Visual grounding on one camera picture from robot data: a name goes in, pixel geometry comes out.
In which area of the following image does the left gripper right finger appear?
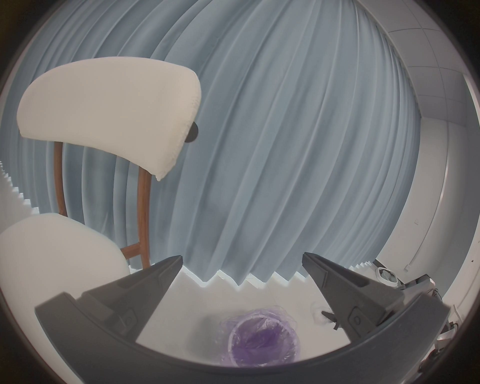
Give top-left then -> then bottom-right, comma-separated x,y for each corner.
302,252 -> 406,344

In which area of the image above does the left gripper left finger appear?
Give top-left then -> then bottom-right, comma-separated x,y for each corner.
77,255 -> 184,344

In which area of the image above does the purple plastic bag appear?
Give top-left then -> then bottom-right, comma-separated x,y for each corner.
218,305 -> 303,368

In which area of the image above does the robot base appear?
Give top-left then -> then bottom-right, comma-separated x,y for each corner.
420,300 -> 464,372

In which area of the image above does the white trash bin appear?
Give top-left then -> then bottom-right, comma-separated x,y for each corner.
227,313 -> 302,367

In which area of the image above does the crumpled white paper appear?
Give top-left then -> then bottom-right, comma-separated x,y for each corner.
310,302 -> 334,326

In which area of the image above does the blue-grey curtain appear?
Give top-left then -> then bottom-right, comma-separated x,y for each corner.
0,0 -> 422,289

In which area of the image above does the white cushioned wooden chair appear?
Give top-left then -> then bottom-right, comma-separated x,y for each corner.
0,56 -> 202,304

